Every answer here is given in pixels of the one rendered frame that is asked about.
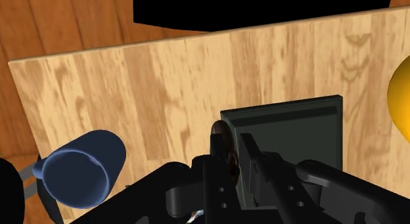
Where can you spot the dark green box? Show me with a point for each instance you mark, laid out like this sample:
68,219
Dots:
294,133

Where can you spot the brown round thing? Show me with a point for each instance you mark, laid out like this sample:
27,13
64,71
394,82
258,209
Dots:
231,154

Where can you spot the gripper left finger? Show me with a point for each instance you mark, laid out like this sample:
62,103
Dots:
214,191

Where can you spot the yellow round thing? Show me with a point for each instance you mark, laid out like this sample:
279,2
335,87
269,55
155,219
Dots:
400,95

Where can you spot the light wooden table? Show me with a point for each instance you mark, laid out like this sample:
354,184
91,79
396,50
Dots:
160,89

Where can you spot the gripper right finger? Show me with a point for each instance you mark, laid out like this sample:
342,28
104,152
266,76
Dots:
288,188

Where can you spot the blue mug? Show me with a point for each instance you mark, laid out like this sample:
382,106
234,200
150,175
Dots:
80,175

